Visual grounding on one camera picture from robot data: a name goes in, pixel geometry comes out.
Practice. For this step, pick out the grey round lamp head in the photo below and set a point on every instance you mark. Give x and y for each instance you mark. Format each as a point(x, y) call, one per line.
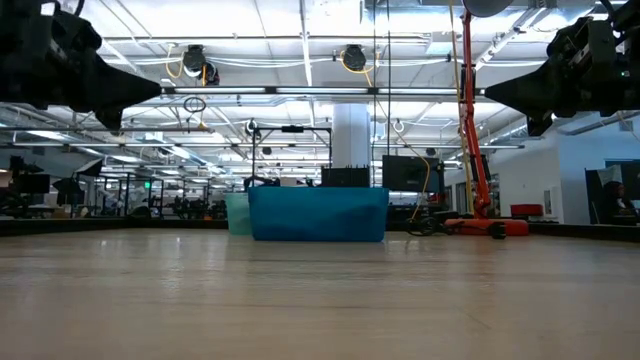
point(487, 7)

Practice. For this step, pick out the black metal rig frame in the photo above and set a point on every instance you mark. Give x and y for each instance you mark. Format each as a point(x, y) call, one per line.
point(292, 128)

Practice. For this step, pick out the black box with antennas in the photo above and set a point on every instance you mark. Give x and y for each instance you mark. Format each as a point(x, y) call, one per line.
point(345, 177)

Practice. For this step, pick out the silver ventilation duct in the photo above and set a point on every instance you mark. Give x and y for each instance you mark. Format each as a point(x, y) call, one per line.
point(507, 136)

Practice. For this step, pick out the black aluminium frame rail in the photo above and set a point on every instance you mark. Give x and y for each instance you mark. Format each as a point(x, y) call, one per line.
point(100, 227)

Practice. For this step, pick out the orange articulated stand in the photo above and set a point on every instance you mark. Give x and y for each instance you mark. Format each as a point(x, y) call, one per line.
point(470, 115)

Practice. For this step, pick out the teal blue plastic bin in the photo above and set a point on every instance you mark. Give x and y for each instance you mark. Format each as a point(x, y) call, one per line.
point(320, 215)

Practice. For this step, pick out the translucent green plastic bin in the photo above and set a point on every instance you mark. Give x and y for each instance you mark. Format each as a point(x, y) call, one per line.
point(237, 215)

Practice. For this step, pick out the person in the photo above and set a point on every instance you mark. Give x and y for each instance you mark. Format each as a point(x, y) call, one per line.
point(615, 197)

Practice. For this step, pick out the small black background monitor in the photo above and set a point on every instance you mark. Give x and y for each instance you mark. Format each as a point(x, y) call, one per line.
point(34, 183)

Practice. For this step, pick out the red cushion seat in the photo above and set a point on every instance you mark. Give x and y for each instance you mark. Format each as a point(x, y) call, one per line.
point(526, 210)

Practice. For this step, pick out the white square pillar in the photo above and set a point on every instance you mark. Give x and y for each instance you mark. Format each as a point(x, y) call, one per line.
point(351, 135)

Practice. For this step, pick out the black flat screen monitor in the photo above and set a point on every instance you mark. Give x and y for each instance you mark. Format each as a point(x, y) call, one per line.
point(410, 174)

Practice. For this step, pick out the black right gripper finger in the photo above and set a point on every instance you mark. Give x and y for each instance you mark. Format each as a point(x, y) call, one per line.
point(539, 124)
point(540, 90)

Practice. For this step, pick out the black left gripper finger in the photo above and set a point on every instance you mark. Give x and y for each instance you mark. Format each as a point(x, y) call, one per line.
point(115, 90)
point(110, 119)

